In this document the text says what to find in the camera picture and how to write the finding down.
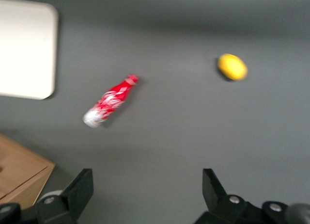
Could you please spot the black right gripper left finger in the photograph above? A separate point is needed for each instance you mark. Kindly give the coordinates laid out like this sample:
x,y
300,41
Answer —
x,y
77,192

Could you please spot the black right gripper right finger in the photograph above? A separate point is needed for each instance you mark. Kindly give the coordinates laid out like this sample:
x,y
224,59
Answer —
x,y
215,195

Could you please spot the oak wooden drawer cabinet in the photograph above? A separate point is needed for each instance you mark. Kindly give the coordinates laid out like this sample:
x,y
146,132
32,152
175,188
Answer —
x,y
19,170

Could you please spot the red cola bottle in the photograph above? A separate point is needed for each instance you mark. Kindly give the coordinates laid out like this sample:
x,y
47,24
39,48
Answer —
x,y
111,100

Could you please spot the yellow lemon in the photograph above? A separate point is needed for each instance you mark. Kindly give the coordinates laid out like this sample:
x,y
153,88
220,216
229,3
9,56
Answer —
x,y
232,67

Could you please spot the cream rectangular plastic tray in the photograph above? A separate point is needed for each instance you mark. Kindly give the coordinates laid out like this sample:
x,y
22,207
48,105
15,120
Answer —
x,y
24,49

